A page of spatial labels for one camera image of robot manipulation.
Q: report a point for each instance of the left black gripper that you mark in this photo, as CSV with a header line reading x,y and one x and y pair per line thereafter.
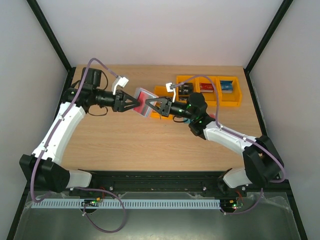
x,y
120,106

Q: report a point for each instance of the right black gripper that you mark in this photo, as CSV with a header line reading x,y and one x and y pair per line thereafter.
x,y
166,106

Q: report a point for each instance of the white card with red circles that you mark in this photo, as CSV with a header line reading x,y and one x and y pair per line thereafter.
x,y
212,115

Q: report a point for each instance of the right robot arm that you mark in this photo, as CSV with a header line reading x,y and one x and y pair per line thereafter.
x,y
262,162

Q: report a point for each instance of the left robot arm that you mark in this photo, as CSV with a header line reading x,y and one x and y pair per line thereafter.
x,y
44,166

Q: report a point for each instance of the yellow bin with beige cards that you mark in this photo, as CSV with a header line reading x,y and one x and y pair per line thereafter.
x,y
161,91

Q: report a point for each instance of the yellow bin with black cards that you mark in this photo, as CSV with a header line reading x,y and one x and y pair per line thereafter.
x,y
185,79

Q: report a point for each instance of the yellow bin with red cards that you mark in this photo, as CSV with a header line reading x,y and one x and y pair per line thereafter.
x,y
210,98

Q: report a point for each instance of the red card stack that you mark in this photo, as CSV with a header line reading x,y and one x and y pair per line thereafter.
x,y
206,87

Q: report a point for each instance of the blue card stack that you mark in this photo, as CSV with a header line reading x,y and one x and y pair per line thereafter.
x,y
226,86

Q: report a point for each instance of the yellow bin with blue cards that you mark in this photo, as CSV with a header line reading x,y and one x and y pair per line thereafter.
x,y
230,99

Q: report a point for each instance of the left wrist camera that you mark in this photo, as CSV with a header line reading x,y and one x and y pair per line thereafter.
x,y
120,81

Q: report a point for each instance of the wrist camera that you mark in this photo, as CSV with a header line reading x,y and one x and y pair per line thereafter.
x,y
171,88
120,81

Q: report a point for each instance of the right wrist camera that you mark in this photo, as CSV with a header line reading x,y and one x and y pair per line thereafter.
x,y
171,88

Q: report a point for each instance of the left black frame post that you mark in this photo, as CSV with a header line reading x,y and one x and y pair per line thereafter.
x,y
42,20

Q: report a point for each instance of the black frame post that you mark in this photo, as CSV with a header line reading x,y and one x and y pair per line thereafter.
x,y
42,20
276,20

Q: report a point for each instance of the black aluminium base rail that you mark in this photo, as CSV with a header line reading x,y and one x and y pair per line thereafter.
x,y
206,183

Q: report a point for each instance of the white slotted cable duct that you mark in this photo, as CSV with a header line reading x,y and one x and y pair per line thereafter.
x,y
129,204

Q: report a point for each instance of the right black frame post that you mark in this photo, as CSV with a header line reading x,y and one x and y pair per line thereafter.
x,y
276,20

